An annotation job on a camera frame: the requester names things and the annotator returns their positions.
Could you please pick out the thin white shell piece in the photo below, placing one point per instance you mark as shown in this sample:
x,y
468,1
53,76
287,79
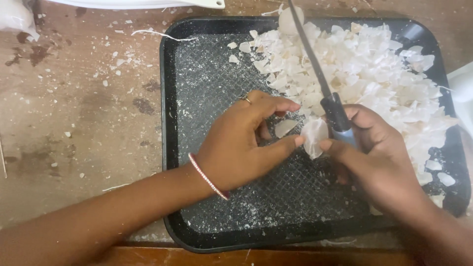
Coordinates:
x,y
314,135

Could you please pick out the round white egg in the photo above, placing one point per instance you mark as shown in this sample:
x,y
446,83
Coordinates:
x,y
285,22

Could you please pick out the heap of white shell pieces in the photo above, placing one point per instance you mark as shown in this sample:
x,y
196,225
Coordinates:
x,y
369,74

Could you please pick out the scattered white shell crumbs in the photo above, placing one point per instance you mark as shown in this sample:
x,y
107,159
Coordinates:
x,y
120,61

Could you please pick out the white container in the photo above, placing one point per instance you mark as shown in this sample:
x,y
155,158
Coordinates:
x,y
463,88

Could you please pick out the white thread strip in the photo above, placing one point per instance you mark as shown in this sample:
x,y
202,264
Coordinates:
x,y
162,35

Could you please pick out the black textured tray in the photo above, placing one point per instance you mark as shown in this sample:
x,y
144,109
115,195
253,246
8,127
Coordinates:
x,y
207,111

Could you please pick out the person's right hand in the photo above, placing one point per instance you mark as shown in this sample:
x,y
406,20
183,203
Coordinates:
x,y
380,159

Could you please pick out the clear plastic bag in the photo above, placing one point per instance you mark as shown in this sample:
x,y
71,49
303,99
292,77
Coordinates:
x,y
14,16

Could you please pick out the thin wooden stick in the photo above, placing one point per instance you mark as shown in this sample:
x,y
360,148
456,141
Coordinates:
x,y
3,159

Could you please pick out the white flat plate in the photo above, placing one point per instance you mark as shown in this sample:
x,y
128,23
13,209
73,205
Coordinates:
x,y
147,3

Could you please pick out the person's left hand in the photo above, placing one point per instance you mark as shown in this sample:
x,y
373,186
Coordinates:
x,y
229,147

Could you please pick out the small white shell fragment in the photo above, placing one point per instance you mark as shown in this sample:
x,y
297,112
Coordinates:
x,y
284,127

